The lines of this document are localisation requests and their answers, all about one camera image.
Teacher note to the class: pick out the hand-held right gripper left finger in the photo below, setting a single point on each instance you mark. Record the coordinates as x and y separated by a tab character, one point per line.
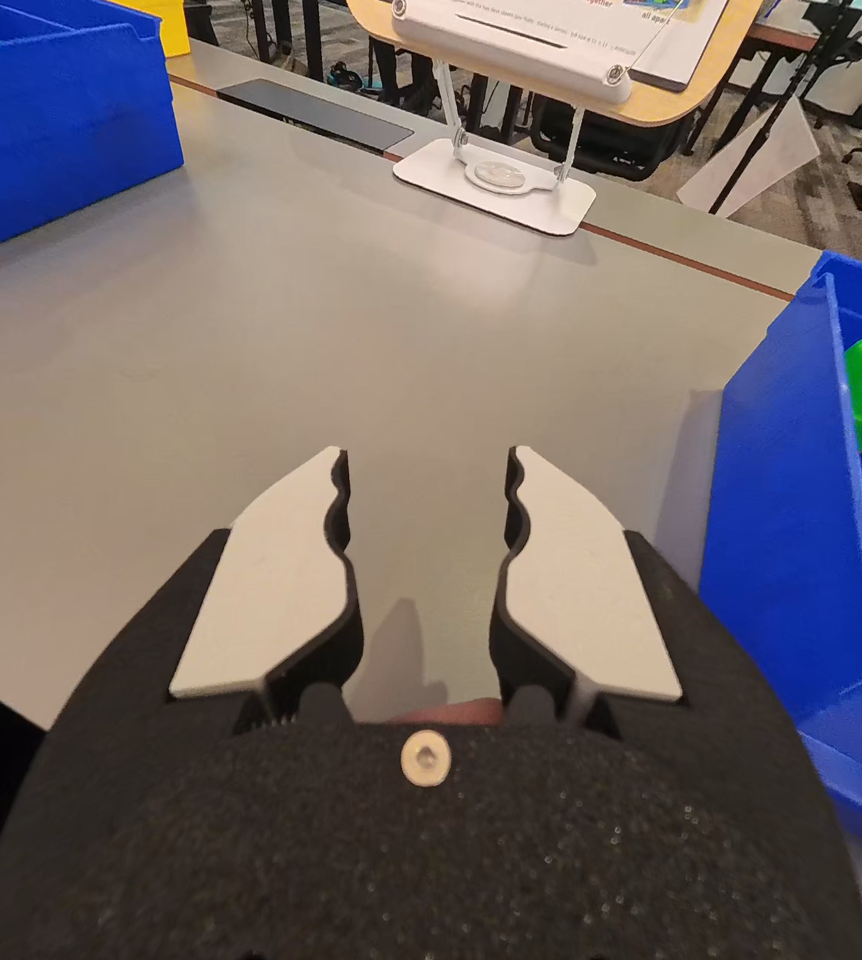
258	608

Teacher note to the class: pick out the yellow storage bin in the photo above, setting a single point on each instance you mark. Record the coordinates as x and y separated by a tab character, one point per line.
161	23

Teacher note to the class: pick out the white paper sheet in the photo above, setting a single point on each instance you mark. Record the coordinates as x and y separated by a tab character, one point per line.
769	158

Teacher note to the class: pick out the printed instruction sheet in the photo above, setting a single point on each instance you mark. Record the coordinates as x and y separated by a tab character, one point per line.
671	45

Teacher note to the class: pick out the white board stand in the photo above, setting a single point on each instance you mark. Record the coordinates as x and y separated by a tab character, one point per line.
446	165

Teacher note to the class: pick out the blue storage bin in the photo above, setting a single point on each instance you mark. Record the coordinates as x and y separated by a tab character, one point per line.
776	525
56	135

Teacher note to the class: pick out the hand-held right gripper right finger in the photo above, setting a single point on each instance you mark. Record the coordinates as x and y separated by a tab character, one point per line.
596	608

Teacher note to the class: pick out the black flat panel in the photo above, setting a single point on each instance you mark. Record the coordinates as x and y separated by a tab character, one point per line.
318	117

